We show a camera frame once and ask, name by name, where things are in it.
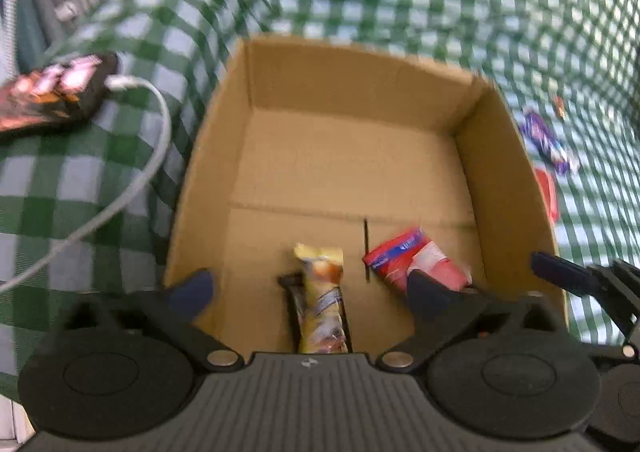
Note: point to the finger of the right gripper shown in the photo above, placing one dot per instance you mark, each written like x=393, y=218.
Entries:
x=615, y=287

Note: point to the brown cardboard box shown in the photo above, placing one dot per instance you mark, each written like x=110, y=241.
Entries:
x=334, y=146

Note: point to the long purple snack bar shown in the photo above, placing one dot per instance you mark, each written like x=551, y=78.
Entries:
x=535, y=130

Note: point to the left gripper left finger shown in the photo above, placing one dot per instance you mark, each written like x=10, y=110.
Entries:
x=173, y=312

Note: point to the black smartphone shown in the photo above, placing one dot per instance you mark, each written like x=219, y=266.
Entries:
x=59, y=95

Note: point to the dark chocolate bar wrapper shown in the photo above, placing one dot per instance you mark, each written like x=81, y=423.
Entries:
x=295, y=300

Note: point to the small gold red candy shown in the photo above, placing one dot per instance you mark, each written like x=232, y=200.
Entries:
x=559, y=107

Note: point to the yellow snack bar wrapper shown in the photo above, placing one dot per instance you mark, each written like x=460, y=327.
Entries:
x=323, y=323

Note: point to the red white snack packet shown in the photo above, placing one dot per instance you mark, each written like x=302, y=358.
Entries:
x=413, y=250

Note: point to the red square snack packet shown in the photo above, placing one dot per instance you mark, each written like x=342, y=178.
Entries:
x=547, y=186

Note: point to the green checkered sofa cover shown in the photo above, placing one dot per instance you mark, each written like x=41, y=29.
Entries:
x=584, y=51

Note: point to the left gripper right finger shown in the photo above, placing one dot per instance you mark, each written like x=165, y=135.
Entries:
x=439, y=317

